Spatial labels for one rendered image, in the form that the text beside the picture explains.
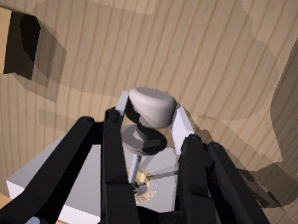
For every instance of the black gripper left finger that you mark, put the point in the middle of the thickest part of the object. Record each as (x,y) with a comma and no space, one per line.
(42,201)

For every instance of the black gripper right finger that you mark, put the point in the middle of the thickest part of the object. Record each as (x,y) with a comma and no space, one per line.
(234,201)

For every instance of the brown cardboard box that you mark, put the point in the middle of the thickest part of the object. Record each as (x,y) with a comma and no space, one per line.
(15,37)

